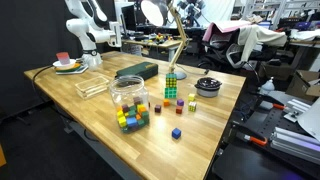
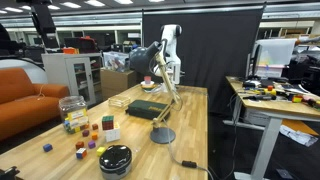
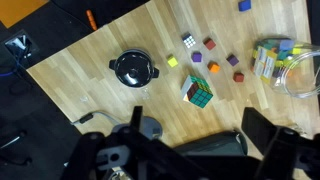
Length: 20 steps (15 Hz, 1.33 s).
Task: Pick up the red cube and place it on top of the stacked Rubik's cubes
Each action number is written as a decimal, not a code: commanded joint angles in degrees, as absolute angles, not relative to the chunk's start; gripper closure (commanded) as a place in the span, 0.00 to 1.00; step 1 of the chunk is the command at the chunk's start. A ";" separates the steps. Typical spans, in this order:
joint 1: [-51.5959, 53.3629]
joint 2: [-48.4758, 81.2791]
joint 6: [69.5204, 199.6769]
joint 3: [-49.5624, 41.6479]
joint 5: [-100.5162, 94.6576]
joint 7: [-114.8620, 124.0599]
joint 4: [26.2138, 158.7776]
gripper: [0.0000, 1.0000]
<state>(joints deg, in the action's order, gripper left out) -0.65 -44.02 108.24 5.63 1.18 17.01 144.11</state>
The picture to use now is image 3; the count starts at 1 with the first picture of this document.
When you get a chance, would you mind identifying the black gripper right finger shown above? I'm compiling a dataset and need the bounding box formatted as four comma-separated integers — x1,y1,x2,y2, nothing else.
241,107,320,180

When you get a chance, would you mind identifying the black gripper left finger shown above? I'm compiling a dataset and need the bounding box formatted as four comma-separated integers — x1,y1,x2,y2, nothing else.
61,105,188,180

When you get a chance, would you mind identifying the red wooden cube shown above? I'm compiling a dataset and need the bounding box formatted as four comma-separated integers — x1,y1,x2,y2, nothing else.
203,37,217,51
232,71,245,83

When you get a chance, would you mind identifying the Rubik's cube with yellow side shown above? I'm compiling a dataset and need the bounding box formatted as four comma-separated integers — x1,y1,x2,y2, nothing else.
185,75,214,110

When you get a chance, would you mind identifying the yellow wooden cube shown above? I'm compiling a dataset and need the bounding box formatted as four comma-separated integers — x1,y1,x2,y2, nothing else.
166,54,179,69

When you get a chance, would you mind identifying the clear jar of coloured cubes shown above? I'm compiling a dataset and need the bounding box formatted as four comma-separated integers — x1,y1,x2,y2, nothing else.
250,37,320,99

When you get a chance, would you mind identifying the dark purple wooden cube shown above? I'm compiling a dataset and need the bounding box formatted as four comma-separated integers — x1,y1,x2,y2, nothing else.
226,54,240,67

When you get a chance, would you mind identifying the orange wooden cube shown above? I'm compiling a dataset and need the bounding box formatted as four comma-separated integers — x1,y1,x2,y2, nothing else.
207,61,221,74

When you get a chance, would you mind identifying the bright purple wooden cube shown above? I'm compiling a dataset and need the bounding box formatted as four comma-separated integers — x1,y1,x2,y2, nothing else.
191,51,203,64

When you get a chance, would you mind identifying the small Rubik's cube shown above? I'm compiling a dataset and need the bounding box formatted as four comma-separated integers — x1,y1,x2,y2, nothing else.
181,32,197,50

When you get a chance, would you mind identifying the blue wooden cube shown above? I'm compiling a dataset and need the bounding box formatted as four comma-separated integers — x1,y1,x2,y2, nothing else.
237,0,252,13

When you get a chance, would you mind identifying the black lidded pot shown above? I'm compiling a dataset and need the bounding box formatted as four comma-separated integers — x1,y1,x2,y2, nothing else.
108,48,160,89

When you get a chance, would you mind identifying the floor outlet box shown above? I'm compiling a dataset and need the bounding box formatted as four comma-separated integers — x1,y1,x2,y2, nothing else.
3,29,40,62

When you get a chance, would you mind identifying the lamp power cable with switch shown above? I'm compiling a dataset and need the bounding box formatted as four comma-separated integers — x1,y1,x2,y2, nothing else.
70,110,122,126

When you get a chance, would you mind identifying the orange handled tool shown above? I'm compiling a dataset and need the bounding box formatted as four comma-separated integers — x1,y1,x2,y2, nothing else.
85,9,99,32

